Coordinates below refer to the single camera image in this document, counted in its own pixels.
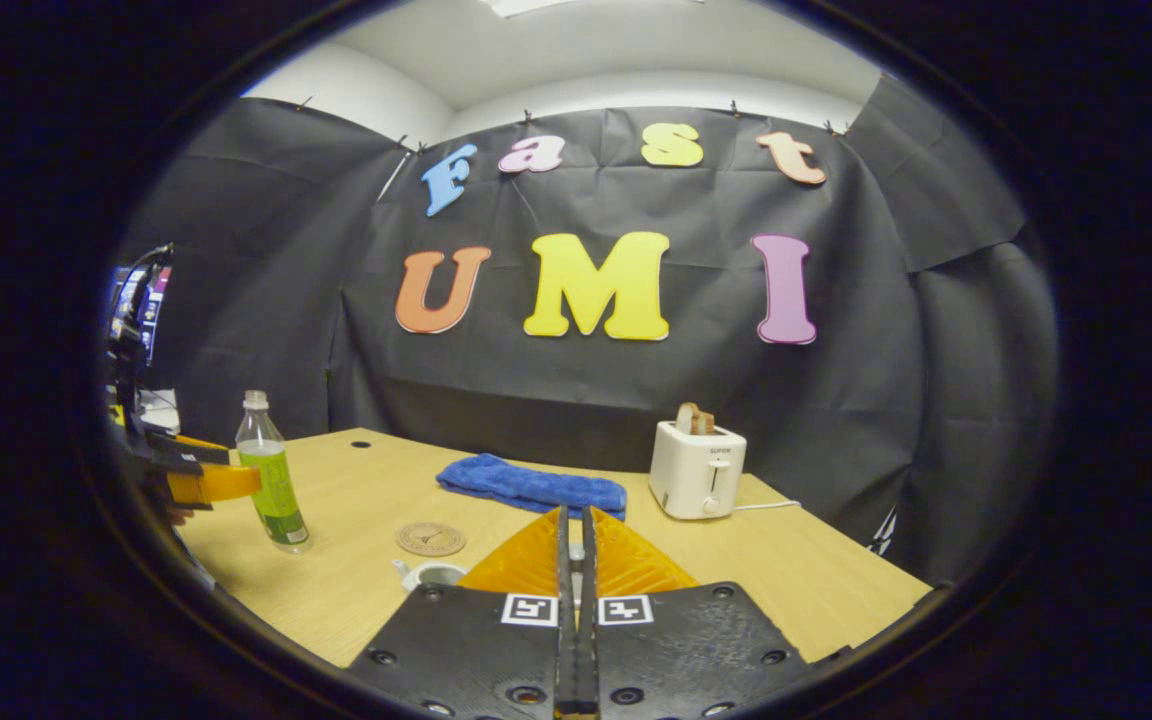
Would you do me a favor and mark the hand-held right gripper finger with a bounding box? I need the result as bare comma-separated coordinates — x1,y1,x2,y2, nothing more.
346,505,578,720
578,505,818,720

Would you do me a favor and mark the green label water bottle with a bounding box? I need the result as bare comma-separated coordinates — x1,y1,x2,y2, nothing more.
235,390,312,554

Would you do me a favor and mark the white teacup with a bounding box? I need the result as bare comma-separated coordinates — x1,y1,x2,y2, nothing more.
393,558,469,594

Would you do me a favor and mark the round wooden coaster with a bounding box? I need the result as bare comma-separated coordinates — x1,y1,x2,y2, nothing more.
396,522,467,558

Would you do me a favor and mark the computer monitor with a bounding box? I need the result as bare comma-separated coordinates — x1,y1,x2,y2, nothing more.
111,265,173,366

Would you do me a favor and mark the white side desk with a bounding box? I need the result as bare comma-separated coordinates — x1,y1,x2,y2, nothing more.
136,388,182,433

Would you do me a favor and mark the blue towel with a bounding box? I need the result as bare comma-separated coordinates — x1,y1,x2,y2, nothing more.
436,453,629,521

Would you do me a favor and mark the white toaster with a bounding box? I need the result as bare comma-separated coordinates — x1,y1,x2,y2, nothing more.
648,420,748,521

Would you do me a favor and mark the black backdrop cloth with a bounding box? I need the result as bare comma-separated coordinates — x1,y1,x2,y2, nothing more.
121,75,1062,586

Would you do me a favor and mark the ceiling light panel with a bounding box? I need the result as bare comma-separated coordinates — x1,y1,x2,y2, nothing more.
481,0,707,19

